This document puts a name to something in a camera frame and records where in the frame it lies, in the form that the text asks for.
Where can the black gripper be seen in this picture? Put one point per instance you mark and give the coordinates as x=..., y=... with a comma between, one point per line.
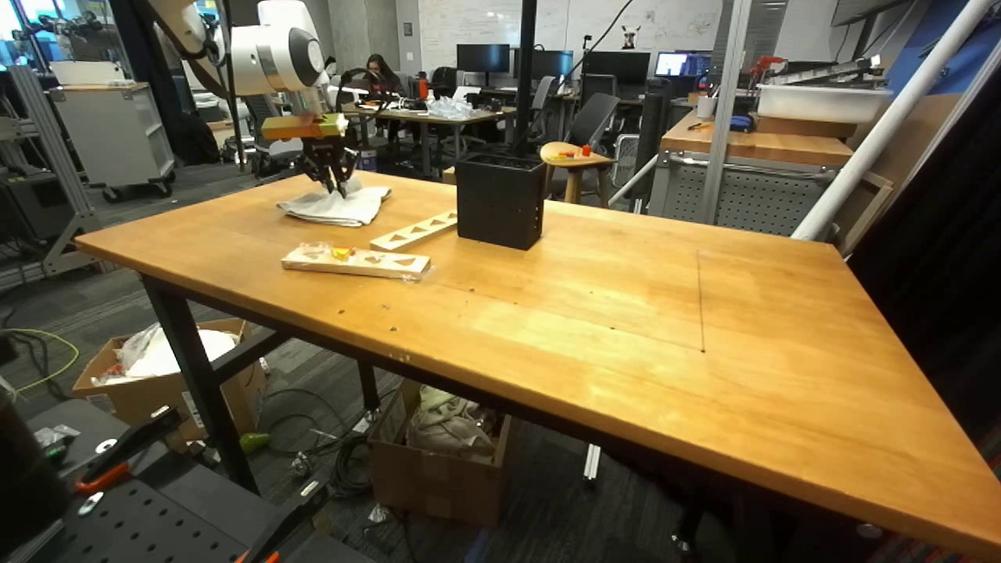
x=323, y=157

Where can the white cloth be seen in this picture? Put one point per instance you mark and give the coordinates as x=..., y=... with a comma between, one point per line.
x=340, y=203

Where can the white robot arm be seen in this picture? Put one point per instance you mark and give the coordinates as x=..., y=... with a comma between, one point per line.
x=267, y=57

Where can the black box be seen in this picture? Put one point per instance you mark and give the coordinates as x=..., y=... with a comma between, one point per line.
x=500, y=203

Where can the cardboard box with white plastic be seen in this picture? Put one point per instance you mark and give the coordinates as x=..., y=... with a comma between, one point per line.
x=158, y=395

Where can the cardboard box with crumpled paper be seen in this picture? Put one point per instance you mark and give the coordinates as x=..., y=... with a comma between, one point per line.
x=440, y=472

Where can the wooden puzzle board coloured pieces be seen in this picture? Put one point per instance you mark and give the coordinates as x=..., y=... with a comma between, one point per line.
x=354, y=261

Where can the seated person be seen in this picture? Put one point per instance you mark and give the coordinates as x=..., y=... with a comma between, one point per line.
x=381, y=75

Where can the cluttered office desk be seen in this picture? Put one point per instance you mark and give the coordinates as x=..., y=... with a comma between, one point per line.
x=440, y=117

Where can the black computer monitor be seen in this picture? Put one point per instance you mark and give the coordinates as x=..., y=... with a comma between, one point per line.
x=484, y=57

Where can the black stand pole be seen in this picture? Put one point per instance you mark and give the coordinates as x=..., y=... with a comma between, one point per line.
x=527, y=72

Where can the black column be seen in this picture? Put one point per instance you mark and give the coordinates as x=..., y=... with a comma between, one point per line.
x=142, y=72

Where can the white wheeled cart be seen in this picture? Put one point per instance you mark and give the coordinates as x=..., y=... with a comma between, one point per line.
x=115, y=130

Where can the orange toy pieces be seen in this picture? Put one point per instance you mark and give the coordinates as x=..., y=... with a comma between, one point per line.
x=566, y=154

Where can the round wooden stool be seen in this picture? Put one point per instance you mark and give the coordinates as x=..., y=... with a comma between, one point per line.
x=574, y=157

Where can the black office chair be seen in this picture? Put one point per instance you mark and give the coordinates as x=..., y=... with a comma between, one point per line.
x=595, y=117

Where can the white slanted bar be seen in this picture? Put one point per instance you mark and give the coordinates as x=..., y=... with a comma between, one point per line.
x=630, y=178

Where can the lit computer screen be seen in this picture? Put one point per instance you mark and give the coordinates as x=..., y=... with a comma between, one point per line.
x=676, y=62

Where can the black perforated board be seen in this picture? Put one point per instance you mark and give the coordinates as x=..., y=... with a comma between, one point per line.
x=145, y=519

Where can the grey aluminium pole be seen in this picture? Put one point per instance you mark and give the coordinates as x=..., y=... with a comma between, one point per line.
x=725, y=103

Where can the wooden top workbench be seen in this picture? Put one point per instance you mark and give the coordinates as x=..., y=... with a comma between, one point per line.
x=762, y=142

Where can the white plastic bin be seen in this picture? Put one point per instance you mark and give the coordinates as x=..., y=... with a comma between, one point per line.
x=823, y=100

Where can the white slanted pole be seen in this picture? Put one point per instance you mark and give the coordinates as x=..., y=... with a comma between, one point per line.
x=896, y=112

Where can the black curtain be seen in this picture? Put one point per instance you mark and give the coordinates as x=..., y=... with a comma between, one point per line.
x=926, y=261

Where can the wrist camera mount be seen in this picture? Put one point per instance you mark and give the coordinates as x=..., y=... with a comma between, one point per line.
x=301, y=127

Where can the grey metal shelf frame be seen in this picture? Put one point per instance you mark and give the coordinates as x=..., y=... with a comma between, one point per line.
x=49, y=176

